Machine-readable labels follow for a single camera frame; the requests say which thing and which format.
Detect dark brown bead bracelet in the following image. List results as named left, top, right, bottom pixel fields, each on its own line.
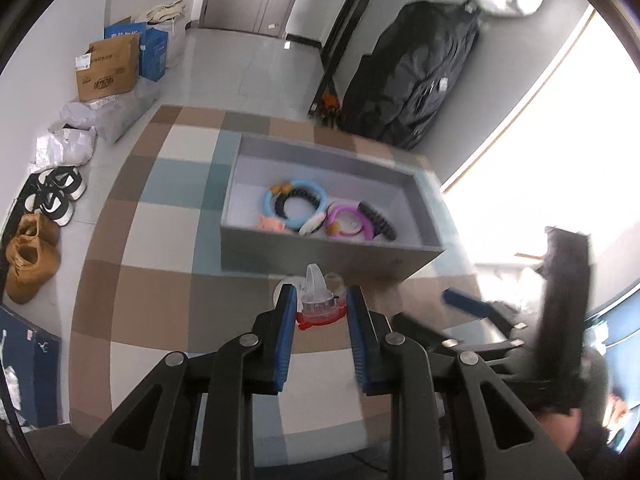
left=357, top=199, right=399, bottom=243

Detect light blue ring bracelet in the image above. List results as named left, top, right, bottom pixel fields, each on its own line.
left=261, top=178, right=329, bottom=231

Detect person's right hand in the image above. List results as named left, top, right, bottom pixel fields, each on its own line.
left=534, top=408, right=582, bottom=453

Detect red white charm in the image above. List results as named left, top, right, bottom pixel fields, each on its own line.
left=296, top=304, right=346, bottom=330

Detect grey open gift box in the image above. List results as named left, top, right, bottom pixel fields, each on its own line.
left=220, top=134, right=444, bottom=280

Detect blue bag at edge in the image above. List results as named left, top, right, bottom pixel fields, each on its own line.
left=0, top=304, right=61, bottom=428

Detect black backpack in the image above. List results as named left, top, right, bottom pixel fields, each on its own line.
left=341, top=0, right=480, bottom=151

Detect brown shoes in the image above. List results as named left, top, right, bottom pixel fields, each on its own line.
left=6, top=212, right=61, bottom=304

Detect black white sandals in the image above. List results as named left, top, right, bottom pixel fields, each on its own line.
left=23, top=166, right=87, bottom=226

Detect white plastic bags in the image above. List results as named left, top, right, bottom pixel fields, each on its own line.
left=29, top=78, right=160, bottom=174

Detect brown cardboard box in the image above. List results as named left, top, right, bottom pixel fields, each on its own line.
left=75, top=34, right=140, bottom=102

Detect blue cardboard box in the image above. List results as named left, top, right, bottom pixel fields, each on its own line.
left=104, top=23, right=168, bottom=82

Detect white tote bag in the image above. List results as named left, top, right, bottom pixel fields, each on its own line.
left=136, top=0, right=186, bottom=68

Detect pink plush hair tie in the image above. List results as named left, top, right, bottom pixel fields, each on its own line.
left=257, top=213, right=294, bottom=235

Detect purple ring bracelet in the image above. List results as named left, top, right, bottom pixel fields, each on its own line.
left=324, top=202, right=376, bottom=242

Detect black bead bracelet in box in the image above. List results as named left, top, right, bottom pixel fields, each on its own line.
left=273, top=186, right=321, bottom=221

